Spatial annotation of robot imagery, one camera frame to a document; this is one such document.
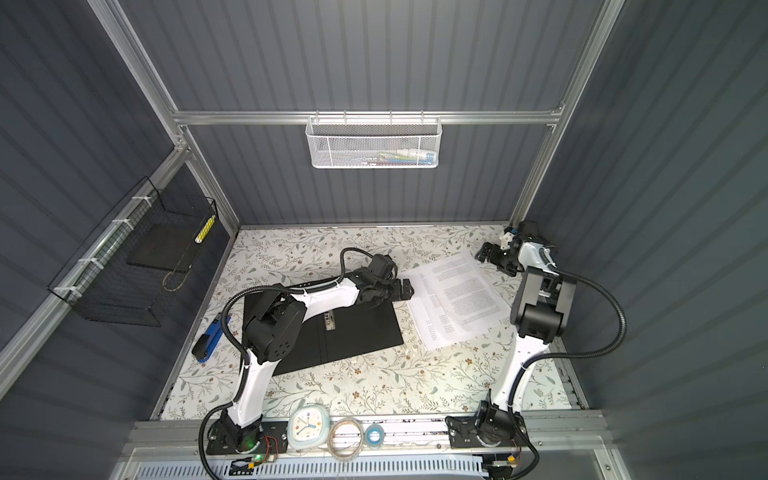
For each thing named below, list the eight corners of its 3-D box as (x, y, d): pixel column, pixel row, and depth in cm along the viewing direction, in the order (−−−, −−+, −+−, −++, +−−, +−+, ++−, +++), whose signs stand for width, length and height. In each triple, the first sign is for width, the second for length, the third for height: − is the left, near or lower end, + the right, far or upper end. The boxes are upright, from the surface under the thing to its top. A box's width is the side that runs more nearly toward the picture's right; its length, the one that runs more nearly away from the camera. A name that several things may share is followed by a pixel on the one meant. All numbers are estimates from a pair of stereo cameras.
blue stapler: (194, 360, 88) (187, 356, 85) (220, 317, 97) (214, 311, 94) (206, 363, 88) (199, 358, 85) (231, 319, 97) (226, 313, 94)
